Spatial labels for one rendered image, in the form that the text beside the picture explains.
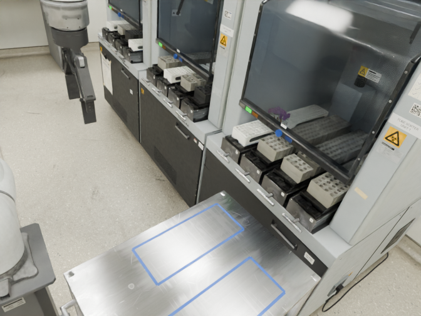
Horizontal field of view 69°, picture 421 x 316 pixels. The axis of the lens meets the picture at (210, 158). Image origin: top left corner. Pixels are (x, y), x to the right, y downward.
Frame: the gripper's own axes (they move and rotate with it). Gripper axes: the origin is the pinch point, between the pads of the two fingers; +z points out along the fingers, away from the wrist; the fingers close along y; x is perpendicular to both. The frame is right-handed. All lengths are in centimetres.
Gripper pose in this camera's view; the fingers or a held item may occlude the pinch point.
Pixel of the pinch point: (81, 106)
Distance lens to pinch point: 88.3
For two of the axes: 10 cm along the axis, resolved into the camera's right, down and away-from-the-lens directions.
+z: -1.2, 7.8, 6.2
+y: 5.6, 5.7, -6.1
